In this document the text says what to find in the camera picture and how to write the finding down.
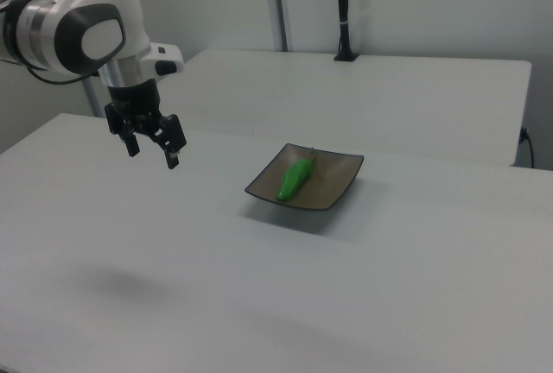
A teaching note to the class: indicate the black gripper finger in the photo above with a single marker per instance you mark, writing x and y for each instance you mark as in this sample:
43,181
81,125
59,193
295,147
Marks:
172,137
129,140

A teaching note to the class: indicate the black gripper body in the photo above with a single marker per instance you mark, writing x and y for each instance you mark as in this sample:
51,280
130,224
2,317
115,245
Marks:
134,103

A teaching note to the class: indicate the green chili pepper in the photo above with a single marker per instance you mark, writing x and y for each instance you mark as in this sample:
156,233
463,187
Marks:
294,178

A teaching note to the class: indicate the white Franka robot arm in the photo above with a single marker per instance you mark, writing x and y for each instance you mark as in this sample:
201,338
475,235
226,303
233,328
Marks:
86,23

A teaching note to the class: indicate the square brown ceramic plate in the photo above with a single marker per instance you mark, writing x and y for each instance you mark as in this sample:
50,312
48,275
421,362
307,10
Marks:
328,183

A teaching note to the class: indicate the white side table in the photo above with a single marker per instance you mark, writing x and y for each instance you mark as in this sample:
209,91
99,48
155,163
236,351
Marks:
367,101

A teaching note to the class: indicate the grey partition frame post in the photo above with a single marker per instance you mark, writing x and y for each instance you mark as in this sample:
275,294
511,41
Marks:
276,1

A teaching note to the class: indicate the tall black camera stand pole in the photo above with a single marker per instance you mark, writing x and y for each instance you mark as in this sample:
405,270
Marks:
344,10

